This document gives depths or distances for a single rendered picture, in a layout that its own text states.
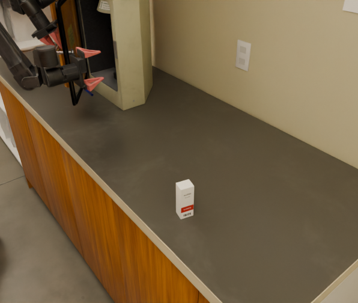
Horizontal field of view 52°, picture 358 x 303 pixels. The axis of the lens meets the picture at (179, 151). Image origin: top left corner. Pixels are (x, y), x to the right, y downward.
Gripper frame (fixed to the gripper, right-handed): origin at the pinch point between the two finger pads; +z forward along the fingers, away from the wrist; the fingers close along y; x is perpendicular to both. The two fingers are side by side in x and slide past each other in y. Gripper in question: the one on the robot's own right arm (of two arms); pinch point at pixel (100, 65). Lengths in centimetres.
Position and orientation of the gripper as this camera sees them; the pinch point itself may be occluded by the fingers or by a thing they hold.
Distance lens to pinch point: 135.2
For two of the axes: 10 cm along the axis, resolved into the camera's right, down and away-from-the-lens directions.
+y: 0.0, -8.3, -5.6
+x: -6.2, -4.4, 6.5
